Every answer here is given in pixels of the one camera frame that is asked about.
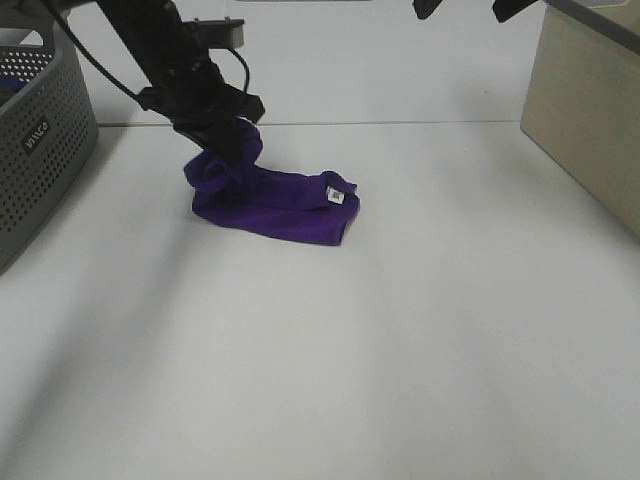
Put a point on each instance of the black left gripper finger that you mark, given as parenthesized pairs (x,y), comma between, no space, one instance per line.
(220,137)
(246,106)

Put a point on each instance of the beige fabric storage box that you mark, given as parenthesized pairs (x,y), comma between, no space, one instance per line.
(582,103)

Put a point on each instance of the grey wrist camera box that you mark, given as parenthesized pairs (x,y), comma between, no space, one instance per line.
(226,33)

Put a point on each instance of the grey perforated plastic basket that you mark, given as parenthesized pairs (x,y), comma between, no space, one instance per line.
(48,132)

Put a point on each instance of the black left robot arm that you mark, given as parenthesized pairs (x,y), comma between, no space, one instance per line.
(154,34)

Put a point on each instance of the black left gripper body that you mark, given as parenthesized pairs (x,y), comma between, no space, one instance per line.
(192,93)

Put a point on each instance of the purple microfiber towel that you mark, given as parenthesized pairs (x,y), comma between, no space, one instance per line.
(311,209)

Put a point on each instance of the blue cloth in basket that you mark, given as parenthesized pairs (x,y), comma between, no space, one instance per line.
(9,86)

